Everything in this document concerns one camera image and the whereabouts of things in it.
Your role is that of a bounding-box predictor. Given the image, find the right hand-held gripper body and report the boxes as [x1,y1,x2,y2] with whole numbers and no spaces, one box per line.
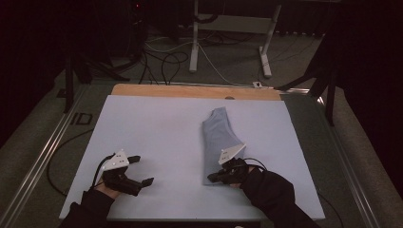
[218,143,252,185]

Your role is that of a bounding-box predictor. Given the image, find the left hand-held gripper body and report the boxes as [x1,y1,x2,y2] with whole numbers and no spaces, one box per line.
[101,149,144,198]

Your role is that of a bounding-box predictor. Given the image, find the light blue tank top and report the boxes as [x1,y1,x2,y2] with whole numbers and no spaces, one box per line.
[201,106,247,187]

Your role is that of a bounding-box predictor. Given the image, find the person's right hand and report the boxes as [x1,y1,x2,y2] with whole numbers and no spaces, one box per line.
[228,166,257,189]

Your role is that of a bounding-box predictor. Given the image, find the person's left hand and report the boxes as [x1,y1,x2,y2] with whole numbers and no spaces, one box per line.
[94,179,124,201]

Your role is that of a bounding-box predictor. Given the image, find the white table sheet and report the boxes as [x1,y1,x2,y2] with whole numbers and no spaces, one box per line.
[59,94,326,221]

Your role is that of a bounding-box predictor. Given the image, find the black metal stand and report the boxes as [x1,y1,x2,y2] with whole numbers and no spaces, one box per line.
[62,53,131,114]
[275,34,337,127]

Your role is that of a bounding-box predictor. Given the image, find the dark computer tower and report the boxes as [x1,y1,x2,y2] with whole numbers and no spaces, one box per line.
[104,0,148,61]

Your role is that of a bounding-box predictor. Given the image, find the left hand-held gripper cable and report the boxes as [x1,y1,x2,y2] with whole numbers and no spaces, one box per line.
[90,153,116,191]

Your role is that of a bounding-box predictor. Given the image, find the hand-held gripper cable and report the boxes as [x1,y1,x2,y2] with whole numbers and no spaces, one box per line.
[90,153,116,191]
[241,157,269,173]

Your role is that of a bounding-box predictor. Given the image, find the right hand-held gripper cable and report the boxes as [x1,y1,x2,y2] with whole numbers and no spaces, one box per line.
[241,157,269,173]

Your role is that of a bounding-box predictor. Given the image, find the black floor cable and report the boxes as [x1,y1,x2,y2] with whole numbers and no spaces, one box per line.
[317,192,345,228]
[47,127,94,198]

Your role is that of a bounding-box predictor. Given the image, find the aluminium floor rail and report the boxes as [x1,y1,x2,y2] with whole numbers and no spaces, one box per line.
[0,85,88,227]
[317,96,381,228]

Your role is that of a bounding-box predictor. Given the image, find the white floor cable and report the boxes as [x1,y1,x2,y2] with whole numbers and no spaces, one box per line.
[145,40,255,87]

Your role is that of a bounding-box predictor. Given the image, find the looped black floor cables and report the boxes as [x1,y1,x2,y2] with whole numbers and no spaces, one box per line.
[139,50,190,86]

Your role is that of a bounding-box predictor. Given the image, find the white desk frame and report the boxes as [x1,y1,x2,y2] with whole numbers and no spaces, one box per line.
[188,0,282,79]

